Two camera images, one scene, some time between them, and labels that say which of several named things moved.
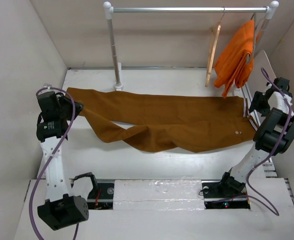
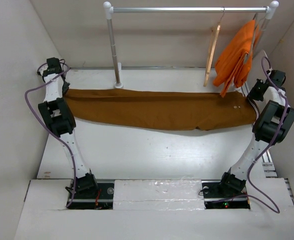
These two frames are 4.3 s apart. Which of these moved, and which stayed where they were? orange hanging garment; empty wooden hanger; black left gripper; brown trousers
Moved: brown trousers; black left gripper
Stayed: empty wooden hanger; orange hanging garment
